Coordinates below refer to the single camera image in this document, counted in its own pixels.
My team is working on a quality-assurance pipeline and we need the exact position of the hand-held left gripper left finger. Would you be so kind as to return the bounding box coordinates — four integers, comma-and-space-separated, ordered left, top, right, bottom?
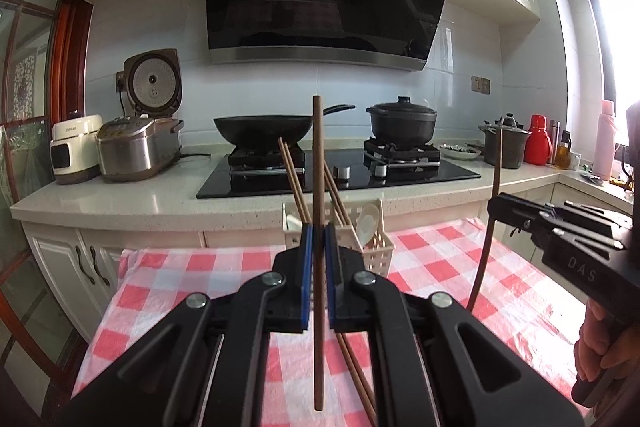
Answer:
55, 224, 316, 427

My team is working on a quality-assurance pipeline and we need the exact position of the person's right hand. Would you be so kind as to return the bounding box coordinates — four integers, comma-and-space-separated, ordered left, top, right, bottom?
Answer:
574, 299, 623, 380

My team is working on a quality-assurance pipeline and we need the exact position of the grey stockpot with lid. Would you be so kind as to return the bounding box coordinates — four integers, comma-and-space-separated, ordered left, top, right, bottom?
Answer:
478, 113, 532, 170

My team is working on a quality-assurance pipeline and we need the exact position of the white base cabinet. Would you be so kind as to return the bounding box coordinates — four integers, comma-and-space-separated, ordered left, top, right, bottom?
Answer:
492, 184, 640, 268
22, 202, 501, 343

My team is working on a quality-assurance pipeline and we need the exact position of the plate of food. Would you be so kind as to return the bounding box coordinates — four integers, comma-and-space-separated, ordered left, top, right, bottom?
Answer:
439, 143, 484, 160

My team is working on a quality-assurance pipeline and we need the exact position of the black lidded casserole pot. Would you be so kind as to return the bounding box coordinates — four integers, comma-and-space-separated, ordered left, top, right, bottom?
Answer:
366, 96, 438, 144

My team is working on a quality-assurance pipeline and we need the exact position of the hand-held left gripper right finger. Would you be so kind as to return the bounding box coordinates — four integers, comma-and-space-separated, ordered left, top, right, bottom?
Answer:
324, 223, 586, 427

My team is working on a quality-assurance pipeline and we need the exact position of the black glass gas hob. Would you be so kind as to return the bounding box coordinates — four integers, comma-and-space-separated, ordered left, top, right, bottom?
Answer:
196, 137, 482, 200

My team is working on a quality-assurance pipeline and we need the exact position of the cream plastic utensil basket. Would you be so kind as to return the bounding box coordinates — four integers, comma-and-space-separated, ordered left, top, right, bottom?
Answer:
281, 198, 396, 278

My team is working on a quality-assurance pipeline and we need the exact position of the silver rice cooker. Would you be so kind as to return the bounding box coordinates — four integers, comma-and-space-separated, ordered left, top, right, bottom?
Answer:
96, 48, 185, 182

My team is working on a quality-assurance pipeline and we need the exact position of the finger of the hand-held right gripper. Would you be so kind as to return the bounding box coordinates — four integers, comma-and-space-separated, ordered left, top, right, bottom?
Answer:
487, 193, 627, 251
545, 200, 634, 236

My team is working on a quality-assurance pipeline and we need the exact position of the brown wooden chopstick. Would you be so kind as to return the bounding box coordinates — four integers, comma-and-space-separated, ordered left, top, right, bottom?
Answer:
312, 95, 325, 411
278, 137, 308, 227
467, 131, 505, 312
283, 141, 313, 225
327, 167, 354, 226
323, 163, 350, 226

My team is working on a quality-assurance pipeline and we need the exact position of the red thermos jug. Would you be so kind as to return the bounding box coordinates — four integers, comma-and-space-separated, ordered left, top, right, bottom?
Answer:
524, 114, 551, 166

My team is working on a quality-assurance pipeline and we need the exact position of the steel vacuum bottle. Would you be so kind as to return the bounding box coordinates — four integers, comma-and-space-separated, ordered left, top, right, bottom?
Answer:
548, 119, 561, 165

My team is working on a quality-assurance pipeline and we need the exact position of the black wok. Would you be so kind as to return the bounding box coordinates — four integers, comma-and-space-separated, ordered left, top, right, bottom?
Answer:
213, 104, 356, 145

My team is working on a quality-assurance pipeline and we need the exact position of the pink water bottle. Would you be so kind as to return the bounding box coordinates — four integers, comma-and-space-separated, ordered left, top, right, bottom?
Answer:
592, 100, 619, 181

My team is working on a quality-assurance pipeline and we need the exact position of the red white checked tablecloth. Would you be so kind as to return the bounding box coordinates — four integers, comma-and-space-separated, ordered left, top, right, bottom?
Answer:
72, 217, 591, 427

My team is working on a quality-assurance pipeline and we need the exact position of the wooden framed glass door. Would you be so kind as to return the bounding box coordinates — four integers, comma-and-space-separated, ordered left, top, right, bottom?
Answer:
0, 0, 96, 388

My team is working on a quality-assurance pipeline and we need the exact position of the cooking oil bottle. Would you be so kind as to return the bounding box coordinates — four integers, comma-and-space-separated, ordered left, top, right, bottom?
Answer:
556, 130, 574, 170

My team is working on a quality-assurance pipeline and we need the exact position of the white kitchen appliance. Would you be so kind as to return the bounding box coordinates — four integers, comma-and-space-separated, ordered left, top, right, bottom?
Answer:
50, 114, 104, 185

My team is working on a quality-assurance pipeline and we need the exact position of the dark framed window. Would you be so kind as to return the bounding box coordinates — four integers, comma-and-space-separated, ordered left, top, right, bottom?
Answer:
575, 0, 640, 148

